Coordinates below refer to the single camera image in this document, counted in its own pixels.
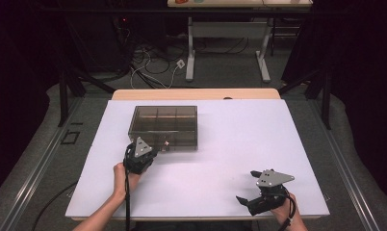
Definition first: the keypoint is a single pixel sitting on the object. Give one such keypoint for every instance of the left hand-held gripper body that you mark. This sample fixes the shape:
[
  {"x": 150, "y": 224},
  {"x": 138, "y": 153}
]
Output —
[{"x": 140, "y": 157}]

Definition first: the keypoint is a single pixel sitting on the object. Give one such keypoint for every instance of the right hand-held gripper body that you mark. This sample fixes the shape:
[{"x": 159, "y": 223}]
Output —
[{"x": 268, "y": 195}]

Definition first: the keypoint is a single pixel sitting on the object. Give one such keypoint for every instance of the smoky transparent drawer box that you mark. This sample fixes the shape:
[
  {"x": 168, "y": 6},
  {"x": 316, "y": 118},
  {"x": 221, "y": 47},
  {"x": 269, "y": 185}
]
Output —
[{"x": 164, "y": 122}]

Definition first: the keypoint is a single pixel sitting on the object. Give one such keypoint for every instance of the person's right hand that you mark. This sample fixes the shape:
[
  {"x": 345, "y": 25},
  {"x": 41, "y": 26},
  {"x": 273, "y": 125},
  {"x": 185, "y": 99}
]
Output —
[{"x": 286, "y": 211}]

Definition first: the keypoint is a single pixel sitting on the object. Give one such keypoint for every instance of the person's left hand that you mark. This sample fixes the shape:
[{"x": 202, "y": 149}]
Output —
[{"x": 122, "y": 183}]

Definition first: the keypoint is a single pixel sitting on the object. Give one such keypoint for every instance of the white table sheet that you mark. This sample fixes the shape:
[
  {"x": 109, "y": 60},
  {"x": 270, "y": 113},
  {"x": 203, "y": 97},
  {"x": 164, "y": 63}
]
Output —
[{"x": 220, "y": 154}]

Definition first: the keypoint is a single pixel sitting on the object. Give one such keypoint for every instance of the person's dark clothing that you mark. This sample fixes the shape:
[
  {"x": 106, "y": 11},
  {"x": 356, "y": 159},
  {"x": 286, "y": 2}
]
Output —
[{"x": 188, "y": 226}]

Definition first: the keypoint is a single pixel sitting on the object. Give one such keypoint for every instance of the wooden table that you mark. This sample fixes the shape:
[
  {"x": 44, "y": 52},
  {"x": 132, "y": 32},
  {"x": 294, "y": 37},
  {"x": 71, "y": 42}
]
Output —
[{"x": 194, "y": 94}]

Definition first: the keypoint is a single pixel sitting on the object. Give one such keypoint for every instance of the white power adapter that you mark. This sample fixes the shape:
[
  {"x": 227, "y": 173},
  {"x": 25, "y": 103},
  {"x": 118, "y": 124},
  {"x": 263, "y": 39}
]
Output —
[{"x": 180, "y": 63}]

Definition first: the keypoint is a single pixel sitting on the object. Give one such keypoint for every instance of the black metal stand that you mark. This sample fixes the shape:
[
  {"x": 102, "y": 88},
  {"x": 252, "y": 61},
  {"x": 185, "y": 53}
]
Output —
[
  {"x": 64, "y": 99},
  {"x": 325, "y": 99}
]

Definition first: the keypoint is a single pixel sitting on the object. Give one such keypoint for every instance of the black equipment cabinet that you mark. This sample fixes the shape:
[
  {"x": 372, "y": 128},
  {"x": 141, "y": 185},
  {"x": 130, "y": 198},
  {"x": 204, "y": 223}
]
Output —
[{"x": 98, "y": 41}]

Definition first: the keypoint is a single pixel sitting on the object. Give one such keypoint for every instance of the white-legged desk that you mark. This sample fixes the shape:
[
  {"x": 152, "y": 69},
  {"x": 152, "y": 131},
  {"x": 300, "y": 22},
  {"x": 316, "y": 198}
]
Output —
[{"x": 228, "y": 30}]

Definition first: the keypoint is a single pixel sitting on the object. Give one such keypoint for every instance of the orange object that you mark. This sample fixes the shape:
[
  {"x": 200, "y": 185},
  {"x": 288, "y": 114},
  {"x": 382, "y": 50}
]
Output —
[{"x": 181, "y": 1}]

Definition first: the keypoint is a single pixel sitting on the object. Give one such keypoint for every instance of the teal object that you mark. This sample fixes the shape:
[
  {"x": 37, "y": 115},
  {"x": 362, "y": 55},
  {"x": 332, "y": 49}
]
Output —
[{"x": 198, "y": 1}]

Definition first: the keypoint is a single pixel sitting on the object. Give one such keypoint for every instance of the aluminium floor rail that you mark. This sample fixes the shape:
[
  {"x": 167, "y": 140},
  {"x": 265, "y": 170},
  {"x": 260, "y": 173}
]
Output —
[
  {"x": 37, "y": 173},
  {"x": 345, "y": 173}
]

